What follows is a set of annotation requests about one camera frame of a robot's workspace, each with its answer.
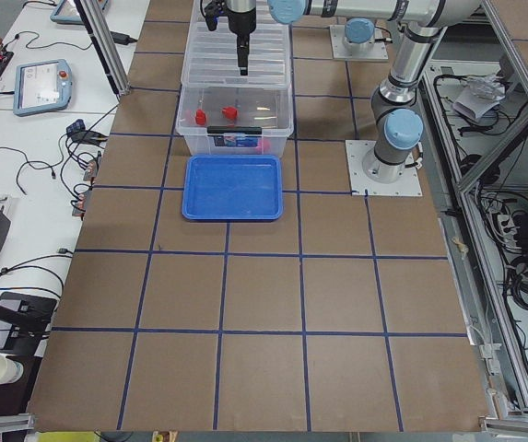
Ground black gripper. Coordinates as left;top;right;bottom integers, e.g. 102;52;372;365
199;0;256;76

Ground clear plastic box lid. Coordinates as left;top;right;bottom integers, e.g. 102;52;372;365
182;1;291;89

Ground red block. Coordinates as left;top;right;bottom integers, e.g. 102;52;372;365
194;109;207;126
221;106;239;121
257;138;271;154

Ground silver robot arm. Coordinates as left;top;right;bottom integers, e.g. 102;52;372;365
267;0;480;184
344;17;393;45

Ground clear plastic storage box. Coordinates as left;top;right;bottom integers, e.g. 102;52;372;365
175;87;294;157

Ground blue plastic tray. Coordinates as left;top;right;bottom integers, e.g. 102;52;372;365
182;155;284;221

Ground teach pendant with screen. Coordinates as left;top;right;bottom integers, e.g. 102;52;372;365
13;59;73;117

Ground black box latch handle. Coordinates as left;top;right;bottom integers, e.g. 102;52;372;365
206;126;263;136

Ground aluminium frame post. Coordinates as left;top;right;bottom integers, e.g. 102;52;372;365
75;0;131;97

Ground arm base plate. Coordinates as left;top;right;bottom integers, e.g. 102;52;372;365
329;25;389;63
346;140;423;198

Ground black cables on desk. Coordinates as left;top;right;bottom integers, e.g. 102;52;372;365
0;29;122;204

